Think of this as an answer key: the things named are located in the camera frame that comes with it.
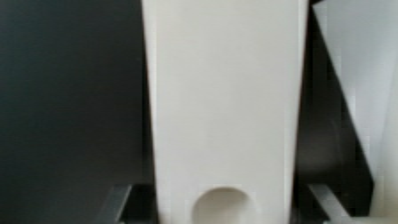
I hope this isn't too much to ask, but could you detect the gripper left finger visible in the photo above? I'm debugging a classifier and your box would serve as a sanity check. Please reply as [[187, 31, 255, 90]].
[[100, 184, 159, 224]]

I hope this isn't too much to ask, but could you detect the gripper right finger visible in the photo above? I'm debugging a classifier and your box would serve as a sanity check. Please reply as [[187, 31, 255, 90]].
[[295, 183, 368, 224]]

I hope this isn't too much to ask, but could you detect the white chair back frame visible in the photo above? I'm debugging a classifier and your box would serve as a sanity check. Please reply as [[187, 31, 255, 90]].
[[143, 0, 308, 224]]

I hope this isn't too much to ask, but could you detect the white flat chair panel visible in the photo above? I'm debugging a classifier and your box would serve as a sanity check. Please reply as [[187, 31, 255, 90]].
[[313, 0, 398, 224]]

